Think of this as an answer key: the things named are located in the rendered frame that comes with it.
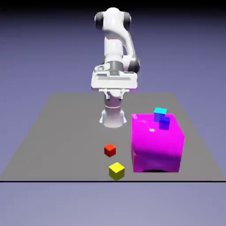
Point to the small red cube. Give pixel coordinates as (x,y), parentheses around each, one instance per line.
(109,150)

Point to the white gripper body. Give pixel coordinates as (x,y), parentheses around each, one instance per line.
(114,81)

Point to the small yellow cube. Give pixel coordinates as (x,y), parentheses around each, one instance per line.
(116,171)

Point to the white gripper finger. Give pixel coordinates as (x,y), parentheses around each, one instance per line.
(107,95)
(121,95)

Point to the small blue cube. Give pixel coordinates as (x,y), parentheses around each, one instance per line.
(164,123)

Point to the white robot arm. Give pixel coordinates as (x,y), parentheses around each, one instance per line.
(113,28)

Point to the large magenta box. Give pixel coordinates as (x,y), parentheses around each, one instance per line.
(157,146)

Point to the small cyan cube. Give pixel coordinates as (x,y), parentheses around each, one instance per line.
(158,113)

